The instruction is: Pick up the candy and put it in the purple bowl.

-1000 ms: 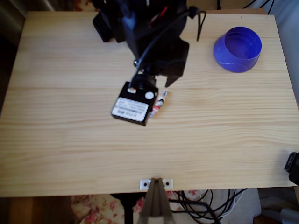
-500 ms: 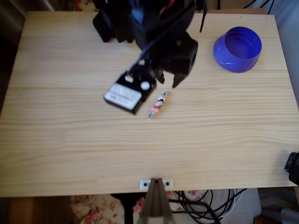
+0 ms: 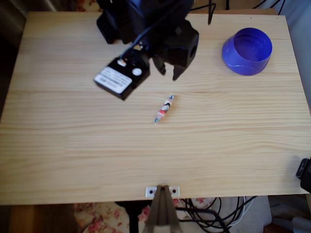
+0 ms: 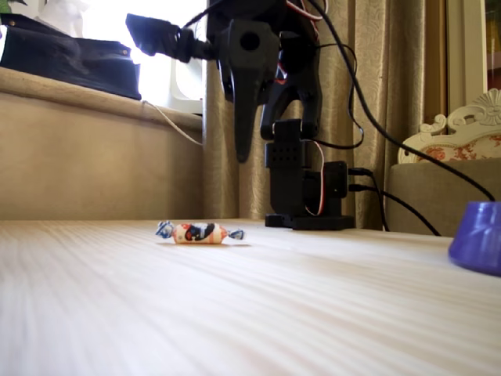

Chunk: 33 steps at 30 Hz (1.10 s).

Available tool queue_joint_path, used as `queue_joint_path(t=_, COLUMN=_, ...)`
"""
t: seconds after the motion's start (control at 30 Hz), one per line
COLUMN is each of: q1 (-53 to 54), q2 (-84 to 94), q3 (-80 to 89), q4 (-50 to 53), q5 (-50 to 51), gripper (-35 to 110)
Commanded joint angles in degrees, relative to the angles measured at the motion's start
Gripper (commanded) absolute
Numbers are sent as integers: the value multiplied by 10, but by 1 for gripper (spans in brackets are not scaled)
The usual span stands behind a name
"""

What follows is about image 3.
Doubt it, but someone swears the candy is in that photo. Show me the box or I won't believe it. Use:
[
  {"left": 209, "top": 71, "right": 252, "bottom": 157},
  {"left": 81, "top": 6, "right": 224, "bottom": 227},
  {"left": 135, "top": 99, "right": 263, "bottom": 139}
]
[{"left": 154, "top": 94, "right": 176, "bottom": 124}]

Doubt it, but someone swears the purple bowl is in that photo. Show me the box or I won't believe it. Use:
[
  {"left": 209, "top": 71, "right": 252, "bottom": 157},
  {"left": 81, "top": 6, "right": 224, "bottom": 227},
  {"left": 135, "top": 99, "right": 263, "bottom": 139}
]
[{"left": 222, "top": 27, "right": 273, "bottom": 77}]

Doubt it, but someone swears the black stand pole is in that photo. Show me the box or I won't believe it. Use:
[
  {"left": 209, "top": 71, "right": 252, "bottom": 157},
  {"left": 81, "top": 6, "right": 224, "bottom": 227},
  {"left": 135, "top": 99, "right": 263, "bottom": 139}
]
[{"left": 116, "top": 200, "right": 152, "bottom": 233}]

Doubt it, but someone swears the floral fabric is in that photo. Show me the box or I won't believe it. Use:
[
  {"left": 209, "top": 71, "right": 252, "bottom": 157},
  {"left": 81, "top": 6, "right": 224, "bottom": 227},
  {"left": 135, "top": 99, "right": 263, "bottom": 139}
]
[{"left": 73, "top": 198, "right": 206, "bottom": 233}]

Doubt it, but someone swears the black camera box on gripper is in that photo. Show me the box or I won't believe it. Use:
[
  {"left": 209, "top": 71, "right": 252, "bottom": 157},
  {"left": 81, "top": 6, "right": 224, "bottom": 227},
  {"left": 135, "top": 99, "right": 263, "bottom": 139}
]
[{"left": 93, "top": 49, "right": 151, "bottom": 101}]

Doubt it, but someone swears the black power cable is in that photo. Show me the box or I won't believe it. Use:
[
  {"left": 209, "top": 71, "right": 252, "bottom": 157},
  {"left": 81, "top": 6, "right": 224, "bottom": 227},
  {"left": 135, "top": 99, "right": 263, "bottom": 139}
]
[{"left": 189, "top": 0, "right": 217, "bottom": 25}]

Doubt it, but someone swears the white metal bracket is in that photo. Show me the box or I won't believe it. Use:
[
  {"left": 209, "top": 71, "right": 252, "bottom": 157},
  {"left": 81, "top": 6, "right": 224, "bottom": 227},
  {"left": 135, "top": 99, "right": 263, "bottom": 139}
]
[{"left": 145, "top": 186, "right": 181, "bottom": 198}]

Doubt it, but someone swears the grey camera stand post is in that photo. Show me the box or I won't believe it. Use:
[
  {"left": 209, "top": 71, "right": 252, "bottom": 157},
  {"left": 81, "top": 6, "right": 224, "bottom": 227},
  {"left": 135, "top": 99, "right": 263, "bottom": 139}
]
[{"left": 142, "top": 185, "right": 182, "bottom": 233}]

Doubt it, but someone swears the black floor cable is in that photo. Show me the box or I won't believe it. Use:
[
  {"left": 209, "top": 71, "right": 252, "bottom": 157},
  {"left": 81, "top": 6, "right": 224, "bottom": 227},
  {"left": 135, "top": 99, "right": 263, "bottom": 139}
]
[{"left": 174, "top": 197, "right": 258, "bottom": 233}]

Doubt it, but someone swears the white floor cable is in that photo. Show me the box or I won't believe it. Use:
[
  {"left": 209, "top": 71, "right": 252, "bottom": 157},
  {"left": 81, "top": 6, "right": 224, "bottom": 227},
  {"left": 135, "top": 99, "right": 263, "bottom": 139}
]
[{"left": 225, "top": 196, "right": 258, "bottom": 228}]

